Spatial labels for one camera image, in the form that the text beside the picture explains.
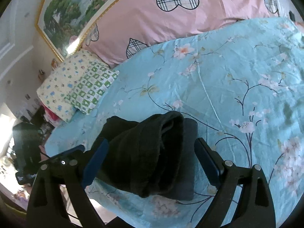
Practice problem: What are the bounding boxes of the green white checkered pillow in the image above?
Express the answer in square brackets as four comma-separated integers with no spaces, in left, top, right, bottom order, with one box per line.
[64,61,120,115]

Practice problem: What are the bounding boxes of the light blue floral bedsheet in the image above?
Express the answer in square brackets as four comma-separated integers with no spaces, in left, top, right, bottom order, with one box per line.
[45,17,303,226]

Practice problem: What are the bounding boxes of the black pants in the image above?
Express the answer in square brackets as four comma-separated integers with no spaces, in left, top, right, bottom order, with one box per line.
[85,111,198,201]

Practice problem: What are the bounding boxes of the gold framed landscape painting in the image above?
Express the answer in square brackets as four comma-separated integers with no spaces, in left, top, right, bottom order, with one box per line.
[36,0,119,61]

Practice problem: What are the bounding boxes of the yellow cartoon print pillow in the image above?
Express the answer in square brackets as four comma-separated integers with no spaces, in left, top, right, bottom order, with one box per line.
[37,49,99,123]

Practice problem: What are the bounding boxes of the black camera box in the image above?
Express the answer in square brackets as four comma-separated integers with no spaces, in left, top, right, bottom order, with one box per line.
[12,122,44,174]

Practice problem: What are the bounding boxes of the red pink folded blanket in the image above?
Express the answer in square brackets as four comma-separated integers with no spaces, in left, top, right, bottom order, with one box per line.
[43,105,62,127]

